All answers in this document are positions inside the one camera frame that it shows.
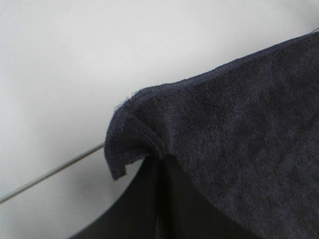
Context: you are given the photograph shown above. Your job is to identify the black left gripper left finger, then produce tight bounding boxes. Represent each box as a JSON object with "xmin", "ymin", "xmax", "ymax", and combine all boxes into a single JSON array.
[{"xmin": 72, "ymin": 157, "xmax": 159, "ymax": 239}]

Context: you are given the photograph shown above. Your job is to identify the dark grey towel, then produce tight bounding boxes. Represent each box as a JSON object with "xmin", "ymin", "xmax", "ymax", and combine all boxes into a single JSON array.
[{"xmin": 104, "ymin": 32, "xmax": 319, "ymax": 239}]

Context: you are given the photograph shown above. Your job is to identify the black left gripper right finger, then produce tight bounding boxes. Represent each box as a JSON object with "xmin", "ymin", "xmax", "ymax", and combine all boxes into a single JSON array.
[{"xmin": 159, "ymin": 155, "xmax": 257, "ymax": 239}]

